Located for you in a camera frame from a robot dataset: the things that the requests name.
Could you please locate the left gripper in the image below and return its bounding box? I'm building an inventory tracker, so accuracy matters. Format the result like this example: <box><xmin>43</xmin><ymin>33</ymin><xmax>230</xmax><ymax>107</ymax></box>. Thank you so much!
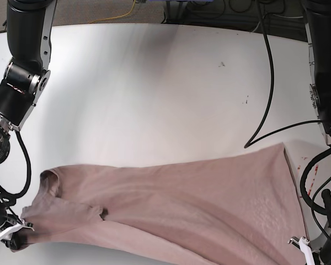
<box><xmin>287</xmin><ymin>236</ymin><xmax>320</xmax><ymax>265</ymax></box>

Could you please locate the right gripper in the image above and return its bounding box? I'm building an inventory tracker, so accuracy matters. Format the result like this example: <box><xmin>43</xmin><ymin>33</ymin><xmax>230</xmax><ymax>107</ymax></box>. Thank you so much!
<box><xmin>0</xmin><ymin>220</ymin><xmax>35</xmax><ymax>251</ymax></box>

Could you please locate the mauve t-shirt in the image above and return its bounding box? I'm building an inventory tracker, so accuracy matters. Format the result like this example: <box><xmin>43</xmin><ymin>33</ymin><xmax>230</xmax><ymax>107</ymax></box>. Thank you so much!
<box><xmin>19</xmin><ymin>144</ymin><xmax>306</xmax><ymax>264</ymax></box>

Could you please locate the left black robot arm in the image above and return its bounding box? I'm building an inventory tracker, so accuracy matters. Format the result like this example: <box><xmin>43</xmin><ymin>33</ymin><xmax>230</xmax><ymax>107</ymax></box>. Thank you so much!
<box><xmin>290</xmin><ymin>1</ymin><xmax>331</xmax><ymax>264</ymax></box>

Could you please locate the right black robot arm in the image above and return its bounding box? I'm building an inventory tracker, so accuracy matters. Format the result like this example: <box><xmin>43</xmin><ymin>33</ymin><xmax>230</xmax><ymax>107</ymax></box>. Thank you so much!
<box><xmin>0</xmin><ymin>1</ymin><xmax>57</xmax><ymax>250</ymax></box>

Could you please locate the red tape rectangle marking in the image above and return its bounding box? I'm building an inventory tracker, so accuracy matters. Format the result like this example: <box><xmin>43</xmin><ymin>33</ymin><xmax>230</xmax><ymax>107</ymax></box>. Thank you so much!
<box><xmin>298</xmin><ymin>156</ymin><xmax>320</xmax><ymax>200</ymax></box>

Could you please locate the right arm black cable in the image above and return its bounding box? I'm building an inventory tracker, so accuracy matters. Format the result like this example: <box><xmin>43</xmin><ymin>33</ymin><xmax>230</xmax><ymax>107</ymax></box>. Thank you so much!
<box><xmin>0</xmin><ymin>129</ymin><xmax>33</xmax><ymax>206</ymax></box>

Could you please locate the yellow cable on floor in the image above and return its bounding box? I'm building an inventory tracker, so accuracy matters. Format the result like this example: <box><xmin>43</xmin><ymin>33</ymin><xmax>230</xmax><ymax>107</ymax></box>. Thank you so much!
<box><xmin>88</xmin><ymin>0</ymin><xmax>136</xmax><ymax>25</ymax></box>

